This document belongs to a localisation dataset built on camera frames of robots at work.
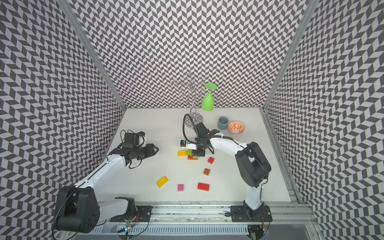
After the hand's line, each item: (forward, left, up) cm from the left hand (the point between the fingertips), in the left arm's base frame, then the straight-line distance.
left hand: (155, 151), depth 86 cm
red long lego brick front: (-18, -28, -7) cm, 34 cm away
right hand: (+2, -23, -3) cm, 24 cm away
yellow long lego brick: (-15, -5, -7) cm, 17 cm away
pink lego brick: (-18, -16, -7) cm, 25 cm away
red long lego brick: (-2, -21, -6) cm, 22 cm away
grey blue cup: (+25, -43, -4) cm, 50 cm away
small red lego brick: (-2, -33, -7) cm, 34 cm away
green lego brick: (0, -20, -1) cm, 20 cm away
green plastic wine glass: (+26, -32, +15) cm, 44 cm away
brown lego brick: (-9, -30, -7) cm, 32 cm away
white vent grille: (-37, -21, -8) cm, 43 cm away
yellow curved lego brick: (+2, -15, -7) cm, 17 cm away
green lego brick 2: (-1, -24, -6) cm, 24 cm away
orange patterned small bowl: (+22, -52, -6) cm, 57 cm away
